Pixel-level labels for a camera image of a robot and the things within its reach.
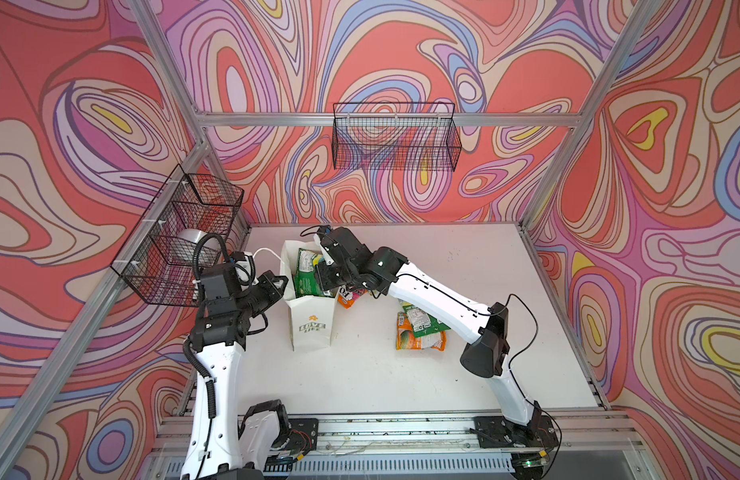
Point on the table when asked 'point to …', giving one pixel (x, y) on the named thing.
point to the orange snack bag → (406, 340)
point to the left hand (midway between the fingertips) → (289, 276)
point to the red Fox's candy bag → (347, 298)
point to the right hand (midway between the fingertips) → (321, 280)
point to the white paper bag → (312, 318)
